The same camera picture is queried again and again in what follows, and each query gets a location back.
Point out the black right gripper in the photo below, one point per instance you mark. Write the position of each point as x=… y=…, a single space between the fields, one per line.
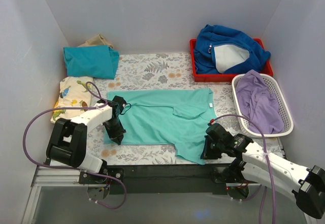
x=208 y=147

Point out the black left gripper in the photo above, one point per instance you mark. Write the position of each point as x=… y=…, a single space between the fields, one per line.
x=115 y=134

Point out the mint green t shirt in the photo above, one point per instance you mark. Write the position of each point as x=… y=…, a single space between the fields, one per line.
x=168 y=117

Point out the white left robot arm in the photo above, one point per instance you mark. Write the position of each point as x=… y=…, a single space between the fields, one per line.
x=68 y=141

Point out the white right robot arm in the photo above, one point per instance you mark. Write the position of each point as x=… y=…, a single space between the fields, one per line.
x=303 y=185

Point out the white perforated basket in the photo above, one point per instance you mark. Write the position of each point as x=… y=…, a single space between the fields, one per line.
x=284 y=112

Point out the dinosaur print folded garment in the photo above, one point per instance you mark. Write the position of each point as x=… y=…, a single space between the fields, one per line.
x=73 y=98

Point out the floral patterned table mat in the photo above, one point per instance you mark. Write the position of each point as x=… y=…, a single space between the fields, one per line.
x=156 y=71

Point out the lavender purple t shirt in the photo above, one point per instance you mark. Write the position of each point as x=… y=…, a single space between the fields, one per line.
x=258 y=104

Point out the teal folded t shirt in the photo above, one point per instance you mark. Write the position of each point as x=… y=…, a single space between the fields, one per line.
x=92 y=61

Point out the beige folded garment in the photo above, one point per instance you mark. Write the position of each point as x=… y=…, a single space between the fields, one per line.
x=97 y=40

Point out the blue fleece jacket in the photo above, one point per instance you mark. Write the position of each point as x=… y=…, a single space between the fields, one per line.
x=223 y=50

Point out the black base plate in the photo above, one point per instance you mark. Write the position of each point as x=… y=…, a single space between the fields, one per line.
x=161 y=179

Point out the aluminium frame rail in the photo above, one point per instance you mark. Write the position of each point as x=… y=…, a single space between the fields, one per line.
x=47 y=177

